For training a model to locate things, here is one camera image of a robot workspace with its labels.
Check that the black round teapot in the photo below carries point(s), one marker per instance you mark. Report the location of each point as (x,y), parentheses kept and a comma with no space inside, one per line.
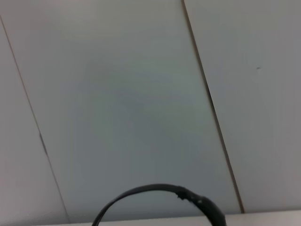
(200,200)

